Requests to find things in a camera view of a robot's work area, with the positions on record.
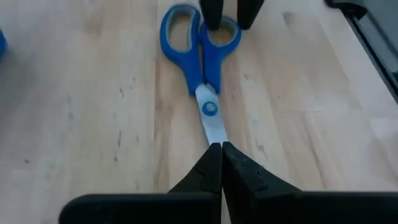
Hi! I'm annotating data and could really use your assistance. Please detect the black metal table frame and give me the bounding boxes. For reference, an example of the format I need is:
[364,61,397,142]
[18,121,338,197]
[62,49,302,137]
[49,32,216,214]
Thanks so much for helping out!
[325,0,398,105]

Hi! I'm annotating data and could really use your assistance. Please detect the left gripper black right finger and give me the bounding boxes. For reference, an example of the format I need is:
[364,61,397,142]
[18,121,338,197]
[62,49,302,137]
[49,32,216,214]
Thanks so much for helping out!
[222,141,398,224]

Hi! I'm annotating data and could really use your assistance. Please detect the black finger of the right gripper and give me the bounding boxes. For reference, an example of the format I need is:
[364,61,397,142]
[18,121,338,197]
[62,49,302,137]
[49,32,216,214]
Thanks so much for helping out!
[236,0,266,31]
[198,0,225,31]

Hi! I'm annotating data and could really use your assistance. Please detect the blue slotted plastic basket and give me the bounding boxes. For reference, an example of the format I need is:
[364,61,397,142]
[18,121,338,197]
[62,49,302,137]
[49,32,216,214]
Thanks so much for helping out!
[0,29,9,60]

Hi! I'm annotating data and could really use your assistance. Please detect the blue handled scissors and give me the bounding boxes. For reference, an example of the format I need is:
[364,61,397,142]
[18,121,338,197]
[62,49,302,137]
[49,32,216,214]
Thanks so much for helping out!
[159,3,243,147]

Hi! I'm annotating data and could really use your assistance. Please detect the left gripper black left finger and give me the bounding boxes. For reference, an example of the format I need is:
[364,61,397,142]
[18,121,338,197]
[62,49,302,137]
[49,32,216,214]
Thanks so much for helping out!
[58,142,223,224]

